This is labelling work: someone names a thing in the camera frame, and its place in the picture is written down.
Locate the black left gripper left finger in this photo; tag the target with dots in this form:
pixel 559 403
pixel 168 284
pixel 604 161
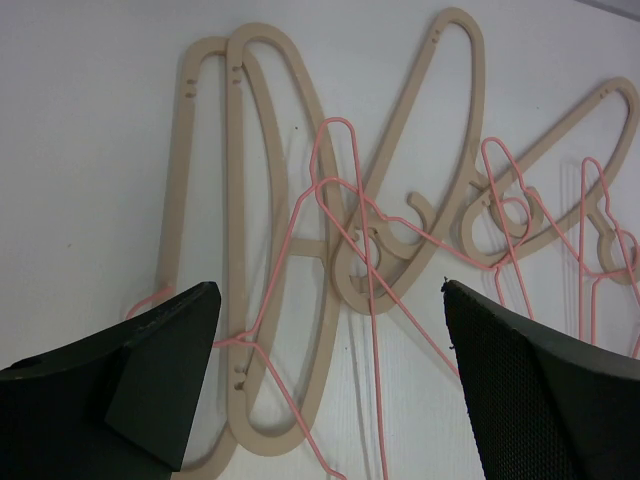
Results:
pixel 118 404

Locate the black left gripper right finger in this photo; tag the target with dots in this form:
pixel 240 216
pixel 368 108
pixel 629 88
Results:
pixel 542 404

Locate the beige hanger far left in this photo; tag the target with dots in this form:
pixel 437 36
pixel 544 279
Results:
pixel 175 202

